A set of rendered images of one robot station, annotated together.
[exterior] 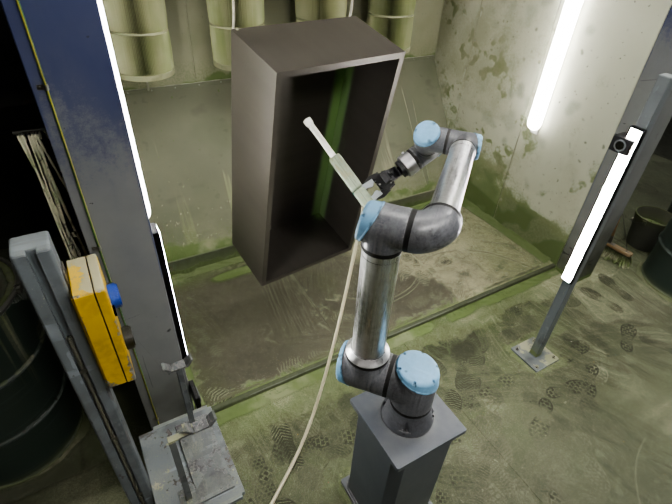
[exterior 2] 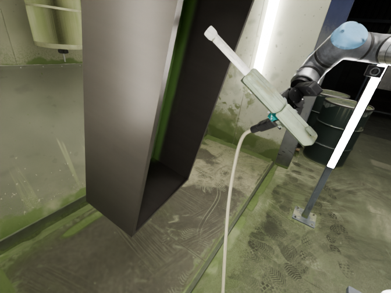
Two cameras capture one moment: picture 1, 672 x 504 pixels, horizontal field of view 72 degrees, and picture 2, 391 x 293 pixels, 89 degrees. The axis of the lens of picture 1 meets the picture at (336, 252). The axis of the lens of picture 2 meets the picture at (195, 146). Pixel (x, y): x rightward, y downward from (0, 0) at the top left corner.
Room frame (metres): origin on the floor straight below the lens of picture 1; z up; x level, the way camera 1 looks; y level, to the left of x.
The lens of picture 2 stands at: (1.07, 0.45, 1.42)
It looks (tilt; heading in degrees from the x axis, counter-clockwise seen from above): 28 degrees down; 333
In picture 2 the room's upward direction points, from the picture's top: 7 degrees clockwise
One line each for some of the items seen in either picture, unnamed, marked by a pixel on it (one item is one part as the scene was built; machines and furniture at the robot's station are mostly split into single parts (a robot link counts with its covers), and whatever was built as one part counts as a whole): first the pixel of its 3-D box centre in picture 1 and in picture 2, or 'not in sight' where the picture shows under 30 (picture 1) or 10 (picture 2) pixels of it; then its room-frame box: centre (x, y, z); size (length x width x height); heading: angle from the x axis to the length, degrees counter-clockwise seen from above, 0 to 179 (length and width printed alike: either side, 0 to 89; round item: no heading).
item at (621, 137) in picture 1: (624, 144); (374, 71); (1.86, -1.19, 1.35); 0.09 x 0.07 x 0.07; 32
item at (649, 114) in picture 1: (586, 245); (341, 142); (1.85, -1.23, 0.82); 0.05 x 0.05 x 1.64; 32
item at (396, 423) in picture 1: (409, 405); not in sight; (0.97, -0.30, 0.69); 0.19 x 0.19 x 0.10
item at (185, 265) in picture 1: (324, 226); (144, 167); (2.92, 0.10, 0.11); 2.70 x 0.02 x 0.13; 122
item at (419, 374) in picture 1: (412, 381); not in sight; (0.98, -0.29, 0.83); 0.17 x 0.15 x 0.18; 73
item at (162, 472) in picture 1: (189, 463); not in sight; (0.67, 0.39, 0.78); 0.31 x 0.23 x 0.01; 32
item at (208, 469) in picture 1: (188, 428); not in sight; (0.68, 0.37, 0.95); 0.26 x 0.15 x 0.32; 32
